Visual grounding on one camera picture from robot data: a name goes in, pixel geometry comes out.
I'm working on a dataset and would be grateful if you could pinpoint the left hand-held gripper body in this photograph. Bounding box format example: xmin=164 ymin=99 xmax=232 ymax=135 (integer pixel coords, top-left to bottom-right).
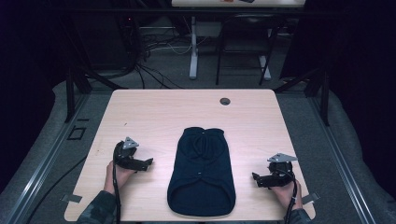
xmin=112 ymin=136 xmax=140 ymax=171

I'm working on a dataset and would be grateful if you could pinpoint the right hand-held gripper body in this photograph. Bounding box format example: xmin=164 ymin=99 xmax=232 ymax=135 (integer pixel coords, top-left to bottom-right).
xmin=266 ymin=151 xmax=299 ymax=189

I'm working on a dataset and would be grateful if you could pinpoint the dark blue knitted vest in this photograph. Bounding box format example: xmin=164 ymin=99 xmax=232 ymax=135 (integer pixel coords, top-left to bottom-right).
xmin=166 ymin=126 xmax=237 ymax=217

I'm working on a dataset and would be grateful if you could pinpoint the person's left hand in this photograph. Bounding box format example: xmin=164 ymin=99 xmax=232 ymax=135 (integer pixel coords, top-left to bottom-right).
xmin=103 ymin=160 xmax=138 ymax=196

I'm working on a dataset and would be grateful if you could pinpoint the person's right hand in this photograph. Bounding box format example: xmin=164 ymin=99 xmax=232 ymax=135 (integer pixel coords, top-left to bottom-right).
xmin=269 ymin=178 xmax=304 ymax=211

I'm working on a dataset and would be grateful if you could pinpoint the grey tape strip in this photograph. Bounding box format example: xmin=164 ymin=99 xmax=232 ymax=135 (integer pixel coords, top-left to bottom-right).
xmin=300 ymin=191 xmax=321 ymax=205
xmin=60 ymin=192 xmax=83 ymax=204

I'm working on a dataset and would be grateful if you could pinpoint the white desk with legs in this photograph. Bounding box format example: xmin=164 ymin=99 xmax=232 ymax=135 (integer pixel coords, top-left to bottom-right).
xmin=171 ymin=0 xmax=306 ymax=81

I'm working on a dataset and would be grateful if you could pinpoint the black stool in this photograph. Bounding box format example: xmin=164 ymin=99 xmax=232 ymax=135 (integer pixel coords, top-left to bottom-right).
xmin=215 ymin=13 xmax=283 ymax=87

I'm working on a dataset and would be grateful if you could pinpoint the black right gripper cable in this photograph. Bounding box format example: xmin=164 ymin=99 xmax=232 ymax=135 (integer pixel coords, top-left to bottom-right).
xmin=282 ymin=169 xmax=298 ymax=224

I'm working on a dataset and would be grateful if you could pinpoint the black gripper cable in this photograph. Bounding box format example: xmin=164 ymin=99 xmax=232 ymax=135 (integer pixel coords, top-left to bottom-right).
xmin=282 ymin=169 xmax=298 ymax=224
xmin=111 ymin=155 xmax=122 ymax=224

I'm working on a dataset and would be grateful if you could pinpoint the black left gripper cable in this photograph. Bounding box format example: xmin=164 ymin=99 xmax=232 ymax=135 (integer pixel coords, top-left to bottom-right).
xmin=111 ymin=155 xmax=122 ymax=224

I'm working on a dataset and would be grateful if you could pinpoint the metal floor rail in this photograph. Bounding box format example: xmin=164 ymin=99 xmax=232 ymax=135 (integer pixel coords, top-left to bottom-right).
xmin=3 ymin=92 xmax=92 ymax=224
xmin=306 ymin=92 xmax=379 ymax=224

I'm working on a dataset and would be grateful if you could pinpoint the long black floor cable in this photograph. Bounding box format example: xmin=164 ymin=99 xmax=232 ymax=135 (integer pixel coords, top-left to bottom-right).
xmin=26 ymin=154 xmax=89 ymax=224

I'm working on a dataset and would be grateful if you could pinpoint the black metal frame stand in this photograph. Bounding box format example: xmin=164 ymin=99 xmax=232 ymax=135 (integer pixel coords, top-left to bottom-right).
xmin=60 ymin=15 xmax=129 ymax=123
xmin=274 ymin=66 xmax=332 ymax=127

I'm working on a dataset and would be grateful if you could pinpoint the bundle of floor cables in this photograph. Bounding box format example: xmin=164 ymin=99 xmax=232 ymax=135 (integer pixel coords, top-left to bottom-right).
xmin=115 ymin=15 xmax=194 ymax=91

